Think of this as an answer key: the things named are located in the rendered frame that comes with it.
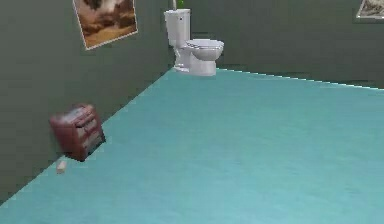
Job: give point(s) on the white toilet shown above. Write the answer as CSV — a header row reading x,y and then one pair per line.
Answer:
x,y
186,43

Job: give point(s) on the dark red small cabinet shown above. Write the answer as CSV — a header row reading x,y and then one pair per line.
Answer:
x,y
77,131

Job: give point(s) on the brown framed picture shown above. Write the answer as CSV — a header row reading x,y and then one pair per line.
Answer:
x,y
106,20

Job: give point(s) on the grey framed picture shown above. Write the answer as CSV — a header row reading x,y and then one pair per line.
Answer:
x,y
371,8

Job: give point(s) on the green bottle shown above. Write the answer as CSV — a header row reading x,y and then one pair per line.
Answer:
x,y
180,3

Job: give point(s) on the small white block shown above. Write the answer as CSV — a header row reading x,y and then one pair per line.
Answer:
x,y
61,166

